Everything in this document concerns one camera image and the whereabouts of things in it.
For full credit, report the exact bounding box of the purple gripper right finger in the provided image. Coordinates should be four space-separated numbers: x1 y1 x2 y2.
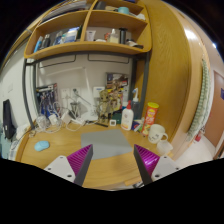
134 144 180 185

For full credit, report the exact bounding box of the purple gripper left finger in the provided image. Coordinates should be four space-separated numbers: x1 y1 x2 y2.
45 144 93 186

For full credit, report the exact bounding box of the grey mouse pad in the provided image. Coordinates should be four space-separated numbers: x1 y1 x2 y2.
81 129 132 160

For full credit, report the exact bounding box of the clear plastic cup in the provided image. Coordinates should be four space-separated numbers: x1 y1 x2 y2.
157 140 173 155

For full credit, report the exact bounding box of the white ceramic mug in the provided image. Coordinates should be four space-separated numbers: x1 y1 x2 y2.
148 124 168 144

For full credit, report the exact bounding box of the white lotion pump bottle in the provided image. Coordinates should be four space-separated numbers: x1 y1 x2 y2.
121 101 134 131

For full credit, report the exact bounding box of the red yellow chips can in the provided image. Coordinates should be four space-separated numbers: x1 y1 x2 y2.
142 102 159 136

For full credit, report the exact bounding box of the small white cube clock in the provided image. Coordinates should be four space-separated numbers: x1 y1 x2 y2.
109 119 117 127

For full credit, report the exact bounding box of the dark spray bottle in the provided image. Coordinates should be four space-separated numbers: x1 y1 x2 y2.
131 88 140 119

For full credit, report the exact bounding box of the brown door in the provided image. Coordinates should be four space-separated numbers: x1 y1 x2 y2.
205 72 224 146

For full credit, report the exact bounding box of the black bag on left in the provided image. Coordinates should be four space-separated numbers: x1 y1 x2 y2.
3 100 16 139

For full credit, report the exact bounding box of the wooden robot figure model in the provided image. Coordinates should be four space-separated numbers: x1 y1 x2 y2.
97 89 115 123

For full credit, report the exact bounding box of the white cup on shelf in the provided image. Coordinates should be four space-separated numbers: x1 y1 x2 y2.
86 30 96 41

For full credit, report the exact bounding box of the black thermos on shelf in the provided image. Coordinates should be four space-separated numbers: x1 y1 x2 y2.
119 28 127 44

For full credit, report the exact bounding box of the teal bowl on shelf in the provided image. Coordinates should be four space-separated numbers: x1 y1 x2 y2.
118 7 129 15

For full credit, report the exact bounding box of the white cable bundle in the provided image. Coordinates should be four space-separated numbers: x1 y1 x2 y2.
33 111 88 135

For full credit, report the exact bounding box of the colourful box against wall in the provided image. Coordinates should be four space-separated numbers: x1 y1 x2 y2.
36 83 58 117

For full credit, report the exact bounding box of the black metal desk frame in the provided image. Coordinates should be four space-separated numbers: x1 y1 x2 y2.
21 51 151 129

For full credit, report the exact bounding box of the wooden wall shelf unit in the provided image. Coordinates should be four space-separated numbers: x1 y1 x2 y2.
24 0 152 59

